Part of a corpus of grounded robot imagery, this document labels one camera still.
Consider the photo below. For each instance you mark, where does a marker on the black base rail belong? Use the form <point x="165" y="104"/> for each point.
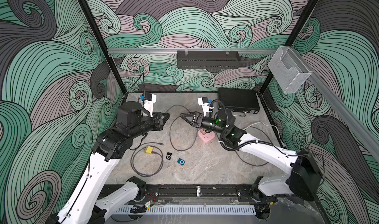
<point x="200" y="191"/>

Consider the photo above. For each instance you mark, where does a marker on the blue mp3 player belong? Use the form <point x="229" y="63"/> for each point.
<point x="181" y="162"/>

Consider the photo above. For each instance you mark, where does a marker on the yellow charger adapter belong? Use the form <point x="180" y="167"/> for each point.
<point x="149" y="150"/>

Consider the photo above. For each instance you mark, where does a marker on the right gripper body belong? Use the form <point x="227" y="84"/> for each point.
<point x="201" y="117"/>

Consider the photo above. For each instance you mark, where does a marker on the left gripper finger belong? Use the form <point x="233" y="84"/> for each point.
<point x="164" y="125"/>
<point x="163" y="116"/>

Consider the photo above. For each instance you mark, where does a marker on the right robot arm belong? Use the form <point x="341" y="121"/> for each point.
<point x="301" y="174"/>

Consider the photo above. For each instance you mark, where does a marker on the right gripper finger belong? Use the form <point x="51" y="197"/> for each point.
<point x="189" y="118"/>
<point x="190" y="114"/>

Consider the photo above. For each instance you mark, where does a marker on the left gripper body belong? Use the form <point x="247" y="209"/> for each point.
<point x="155" y="127"/>

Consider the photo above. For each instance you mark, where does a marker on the black mp3 player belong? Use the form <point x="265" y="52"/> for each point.
<point x="168" y="156"/>

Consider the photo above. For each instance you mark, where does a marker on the pink power strip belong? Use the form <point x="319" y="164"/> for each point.
<point x="206" y="137"/>

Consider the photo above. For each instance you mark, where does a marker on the black hard case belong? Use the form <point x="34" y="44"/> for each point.
<point x="239" y="100"/>

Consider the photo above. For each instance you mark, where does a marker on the clear acrylic wall holder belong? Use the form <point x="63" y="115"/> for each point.
<point x="289" y="69"/>

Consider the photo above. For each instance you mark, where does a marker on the aluminium rail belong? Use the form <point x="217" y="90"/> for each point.
<point x="327" y="82"/>
<point x="175" y="50"/>

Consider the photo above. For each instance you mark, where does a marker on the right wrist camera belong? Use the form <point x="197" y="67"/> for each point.
<point x="204" y="102"/>

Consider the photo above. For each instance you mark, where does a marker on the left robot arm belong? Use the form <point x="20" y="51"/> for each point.
<point x="84" y="207"/>

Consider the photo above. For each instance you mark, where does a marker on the black wall shelf tray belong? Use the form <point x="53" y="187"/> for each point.
<point x="208" y="59"/>

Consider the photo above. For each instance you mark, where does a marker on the aluminium rail back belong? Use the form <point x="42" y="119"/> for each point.
<point x="175" y="50"/>

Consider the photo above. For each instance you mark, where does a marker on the aluminium rail right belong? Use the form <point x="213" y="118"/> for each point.
<point x="327" y="82"/>

